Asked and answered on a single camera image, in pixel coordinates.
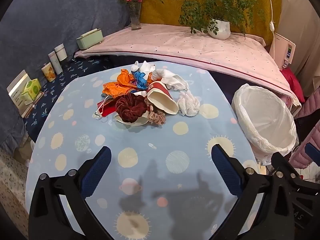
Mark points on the white cardboard box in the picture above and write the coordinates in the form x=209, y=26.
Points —
x=15, y=90

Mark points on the light blue planet tablecloth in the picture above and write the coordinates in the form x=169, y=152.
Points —
x=150, y=135

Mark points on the trash bin with white bag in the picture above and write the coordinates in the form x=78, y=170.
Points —
x=265, y=120

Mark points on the white cylindrical jars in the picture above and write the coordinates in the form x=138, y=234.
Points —
x=55, y=62

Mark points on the orange plastic wrapper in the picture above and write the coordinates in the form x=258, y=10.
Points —
x=126, y=77
x=116, y=90

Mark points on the yellow printed can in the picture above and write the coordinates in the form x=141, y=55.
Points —
x=48, y=73

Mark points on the glass vase with pink flowers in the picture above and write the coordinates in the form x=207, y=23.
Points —
x=135, y=20

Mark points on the green plant in white pot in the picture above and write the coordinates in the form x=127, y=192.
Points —
x=220, y=27

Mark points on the red foil packet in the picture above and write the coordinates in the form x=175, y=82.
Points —
x=110, y=110

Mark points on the pale green box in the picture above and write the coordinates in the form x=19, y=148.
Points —
x=90, y=40

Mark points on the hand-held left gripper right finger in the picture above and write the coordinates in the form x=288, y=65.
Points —
x=226, y=172

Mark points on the pink cloth with red stripe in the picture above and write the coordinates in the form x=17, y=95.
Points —
x=175, y=45

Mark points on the white cosmetic jar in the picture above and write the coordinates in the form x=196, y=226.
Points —
x=60, y=53

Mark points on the dark red velvet scrunchie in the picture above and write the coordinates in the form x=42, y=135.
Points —
x=130, y=108

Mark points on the dark blue printed cloth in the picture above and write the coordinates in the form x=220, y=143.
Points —
x=62, y=77

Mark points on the red and white paper cup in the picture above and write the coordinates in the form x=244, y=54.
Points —
x=162, y=102

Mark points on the pink down jacket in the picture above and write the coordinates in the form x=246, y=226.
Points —
x=311, y=107

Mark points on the beige scrunchie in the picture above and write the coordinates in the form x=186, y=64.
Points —
x=155, y=117

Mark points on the yellow cloth backdrop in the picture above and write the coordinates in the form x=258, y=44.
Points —
x=155, y=10

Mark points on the red cushion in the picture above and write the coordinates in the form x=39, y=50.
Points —
x=293, y=85

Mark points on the crumpled white tissue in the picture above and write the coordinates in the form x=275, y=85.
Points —
x=188, y=103

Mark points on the blue cloth backdrop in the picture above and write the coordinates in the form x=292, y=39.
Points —
x=50, y=17

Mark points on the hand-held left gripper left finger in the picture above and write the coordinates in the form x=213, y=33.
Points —
x=97, y=170

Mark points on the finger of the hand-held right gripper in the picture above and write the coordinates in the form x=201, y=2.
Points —
x=313, y=153
x=285, y=167

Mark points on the beige curtain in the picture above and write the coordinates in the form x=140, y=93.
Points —
x=300, y=17

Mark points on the blue measuring tape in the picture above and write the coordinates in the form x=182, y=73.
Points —
x=140, y=78

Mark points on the crumpled white paper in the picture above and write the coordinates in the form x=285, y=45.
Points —
x=146, y=68

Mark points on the green tissue pack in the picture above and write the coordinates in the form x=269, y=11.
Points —
x=31, y=90

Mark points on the white cloth glove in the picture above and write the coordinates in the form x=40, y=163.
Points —
x=170, y=77

